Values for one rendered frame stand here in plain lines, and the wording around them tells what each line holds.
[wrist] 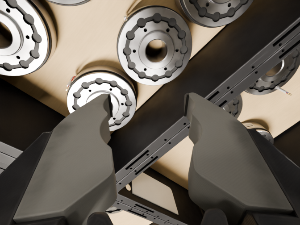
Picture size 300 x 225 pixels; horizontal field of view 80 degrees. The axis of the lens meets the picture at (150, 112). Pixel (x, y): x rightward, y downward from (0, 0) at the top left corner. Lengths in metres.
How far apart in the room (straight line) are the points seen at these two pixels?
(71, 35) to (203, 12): 0.18
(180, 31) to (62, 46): 0.16
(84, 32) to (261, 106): 0.35
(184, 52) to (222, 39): 0.06
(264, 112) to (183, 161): 0.20
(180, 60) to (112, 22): 0.11
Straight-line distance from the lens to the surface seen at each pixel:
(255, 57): 0.23
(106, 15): 0.28
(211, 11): 0.27
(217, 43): 0.29
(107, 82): 0.27
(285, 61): 0.35
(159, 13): 0.25
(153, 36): 0.25
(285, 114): 0.48
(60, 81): 0.31
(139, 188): 0.35
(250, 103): 0.40
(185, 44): 0.27
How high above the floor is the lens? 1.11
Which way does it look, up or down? 57 degrees down
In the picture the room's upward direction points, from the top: 164 degrees clockwise
